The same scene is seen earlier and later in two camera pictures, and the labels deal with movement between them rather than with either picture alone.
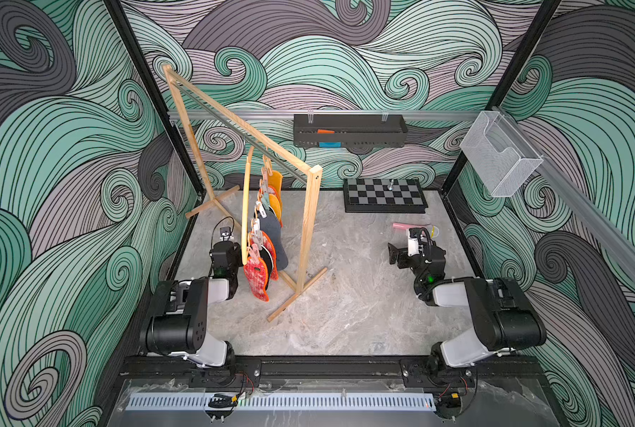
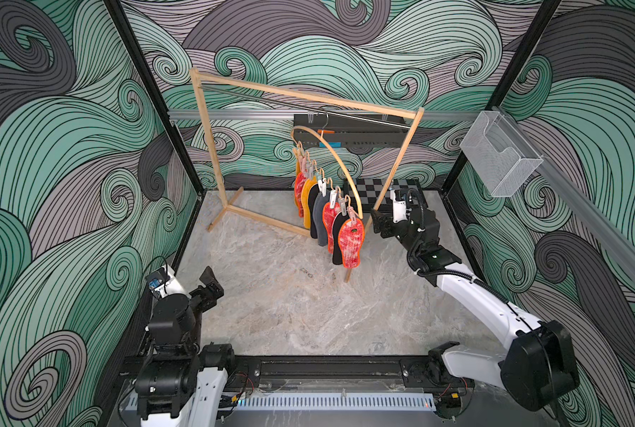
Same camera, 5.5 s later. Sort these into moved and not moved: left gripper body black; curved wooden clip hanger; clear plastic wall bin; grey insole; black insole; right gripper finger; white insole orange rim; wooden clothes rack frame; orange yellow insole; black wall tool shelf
Moved: wooden clothes rack frame; white insole orange rim; black insole; orange yellow insole; left gripper body black; right gripper finger; curved wooden clip hanger; grey insole
Not moved: clear plastic wall bin; black wall tool shelf
